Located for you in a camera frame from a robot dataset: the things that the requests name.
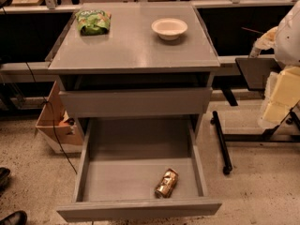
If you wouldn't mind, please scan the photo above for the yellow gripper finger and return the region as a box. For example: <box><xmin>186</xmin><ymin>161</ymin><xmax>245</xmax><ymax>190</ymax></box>
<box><xmin>262</xmin><ymin>102</ymin><xmax>290</xmax><ymax>125</ymax></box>
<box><xmin>270</xmin><ymin>67</ymin><xmax>300</xmax><ymax>107</ymax></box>

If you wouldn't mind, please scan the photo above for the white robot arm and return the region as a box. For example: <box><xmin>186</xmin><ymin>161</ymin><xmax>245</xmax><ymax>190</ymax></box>
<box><xmin>249</xmin><ymin>1</ymin><xmax>300</xmax><ymax>128</ymax></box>

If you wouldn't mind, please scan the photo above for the closed grey top drawer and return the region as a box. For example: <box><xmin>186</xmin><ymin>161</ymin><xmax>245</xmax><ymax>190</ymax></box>
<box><xmin>59</xmin><ymin>88</ymin><xmax>212</xmax><ymax>117</ymax></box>

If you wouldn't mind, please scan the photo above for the grey drawer cabinet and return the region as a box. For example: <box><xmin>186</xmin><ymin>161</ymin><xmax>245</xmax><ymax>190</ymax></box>
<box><xmin>47</xmin><ymin>2</ymin><xmax>221</xmax><ymax>148</ymax></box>

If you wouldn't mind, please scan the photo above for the open grey middle drawer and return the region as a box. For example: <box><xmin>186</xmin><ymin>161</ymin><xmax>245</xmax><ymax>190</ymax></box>
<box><xmin>57</xmin><ymin>117</ymin><xmax>221</xmax><ymax>222</ymax></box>

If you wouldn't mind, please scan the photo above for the black side table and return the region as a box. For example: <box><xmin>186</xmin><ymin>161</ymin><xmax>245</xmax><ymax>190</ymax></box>
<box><xmin>211</xmin><ymin>58</ymin><xmax>300</xmax><ymax>175</ymax></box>

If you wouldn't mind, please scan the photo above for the white squeeze bottle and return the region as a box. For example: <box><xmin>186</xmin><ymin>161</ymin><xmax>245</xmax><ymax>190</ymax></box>
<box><xmin>248</xmin><ymin>41</ymin><xmax>261</xmax><ymax>58</ymax></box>

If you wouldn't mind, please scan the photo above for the white bowl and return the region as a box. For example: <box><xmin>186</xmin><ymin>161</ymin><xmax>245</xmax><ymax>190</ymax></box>
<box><xmin>151</xmin><ymin>18</ymin><xmax>188</xmax><ymax>41</ymax></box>

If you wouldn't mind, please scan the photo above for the green chip bag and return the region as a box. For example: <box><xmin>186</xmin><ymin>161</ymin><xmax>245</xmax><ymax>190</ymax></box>
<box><xmin>75</xmin><ymin>9</ymin><xmax>111</xmax><ymax>36</ymax></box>

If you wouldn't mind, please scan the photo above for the cardboard box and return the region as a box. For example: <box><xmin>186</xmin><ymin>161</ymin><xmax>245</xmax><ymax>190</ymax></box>
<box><xmin>36</xmin><ymin>82</ymin><xmax>83</xmax><ymax>154</ymax></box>

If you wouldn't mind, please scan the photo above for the black shoe lower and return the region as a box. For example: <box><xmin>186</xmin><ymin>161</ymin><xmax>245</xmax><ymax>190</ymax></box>
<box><xmin>0</xmin><ymin>211</ymin><xmax>27</xmax><ymax>225</ymax></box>

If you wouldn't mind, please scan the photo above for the black shoe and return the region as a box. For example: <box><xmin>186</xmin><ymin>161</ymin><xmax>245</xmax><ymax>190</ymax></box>
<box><xmin>0</xmin><ymin>167</ymin><xmax>10</xmax><ymax>188</ymax></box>
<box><xmin>0</xmin><ymin>211</ymin><xmax>27</xmax><ymax>225</ymax></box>

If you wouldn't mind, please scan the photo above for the black shoe upper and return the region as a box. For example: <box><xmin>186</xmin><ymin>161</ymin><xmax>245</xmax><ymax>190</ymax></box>
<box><xmin>0</xmin><ymin>167</ymin><xmax>10</xmax><ymax>188</ymax></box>

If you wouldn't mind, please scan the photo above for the black power cable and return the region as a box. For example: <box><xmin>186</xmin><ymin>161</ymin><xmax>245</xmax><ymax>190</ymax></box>
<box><xmin>25</xmin><ymin>62</ymin><xmax>78</xmax><ymax>175</ymax></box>

